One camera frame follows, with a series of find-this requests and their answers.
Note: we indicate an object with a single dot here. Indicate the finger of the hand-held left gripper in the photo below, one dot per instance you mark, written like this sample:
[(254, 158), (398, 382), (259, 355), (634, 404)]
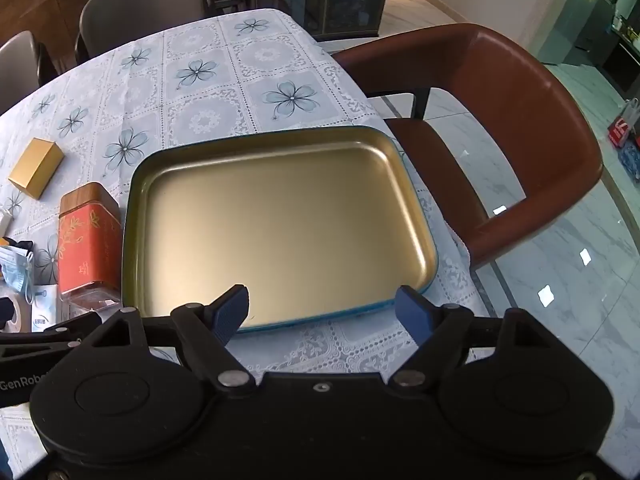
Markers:
[(45, 340)]

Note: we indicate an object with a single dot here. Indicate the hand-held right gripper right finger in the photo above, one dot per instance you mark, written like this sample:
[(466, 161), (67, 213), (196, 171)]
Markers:
[(412, 310)]

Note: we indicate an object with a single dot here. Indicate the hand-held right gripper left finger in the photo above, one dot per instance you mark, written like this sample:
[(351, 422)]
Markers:
[(231, 310)]

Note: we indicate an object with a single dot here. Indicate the white packet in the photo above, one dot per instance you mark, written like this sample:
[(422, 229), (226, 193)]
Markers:
[(46, 310)]

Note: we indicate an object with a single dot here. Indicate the wide beige tape roll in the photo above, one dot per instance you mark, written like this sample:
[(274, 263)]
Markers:
[(17, 312)]

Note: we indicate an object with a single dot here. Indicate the blue face mask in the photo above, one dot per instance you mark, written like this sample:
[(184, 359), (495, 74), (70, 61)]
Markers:
[(15, 272)]

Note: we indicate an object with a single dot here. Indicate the teal tray with items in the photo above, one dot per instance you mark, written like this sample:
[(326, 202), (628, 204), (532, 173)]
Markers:
[(280, 230)]

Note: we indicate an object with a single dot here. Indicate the dark cloth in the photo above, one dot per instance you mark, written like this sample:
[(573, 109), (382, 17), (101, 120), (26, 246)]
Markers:
[(17, 245)]

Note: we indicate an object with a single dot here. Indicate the red-topped clear box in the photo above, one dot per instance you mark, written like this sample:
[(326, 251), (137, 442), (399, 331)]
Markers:
[(87, 245)]

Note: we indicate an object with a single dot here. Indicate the gold cardboard box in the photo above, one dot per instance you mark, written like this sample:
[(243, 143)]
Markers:
[(35, 165)]

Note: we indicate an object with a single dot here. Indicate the floral lace tablecloth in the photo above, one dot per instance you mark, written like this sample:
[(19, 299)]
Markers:
[(225, 110)]

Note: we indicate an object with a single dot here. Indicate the brown leather chair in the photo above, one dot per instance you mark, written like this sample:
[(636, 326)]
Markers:
[(500, 85)]

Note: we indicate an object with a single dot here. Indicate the blue bag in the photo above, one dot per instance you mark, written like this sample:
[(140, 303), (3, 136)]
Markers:
[(630, 162)]

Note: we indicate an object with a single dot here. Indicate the grey upholstered chair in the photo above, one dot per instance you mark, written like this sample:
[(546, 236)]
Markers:
[(140, 0), (17, 70)]

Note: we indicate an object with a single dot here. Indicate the red shopping bag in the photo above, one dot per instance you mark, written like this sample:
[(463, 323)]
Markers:
[(622, 130)]

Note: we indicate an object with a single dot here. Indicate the black glass cabinet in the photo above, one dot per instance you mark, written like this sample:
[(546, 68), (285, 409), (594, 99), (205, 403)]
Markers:
[(325, 0)]

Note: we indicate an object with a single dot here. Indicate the dark kitchen cabinet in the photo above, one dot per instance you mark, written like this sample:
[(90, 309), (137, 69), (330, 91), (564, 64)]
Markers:
[(615, 35)]

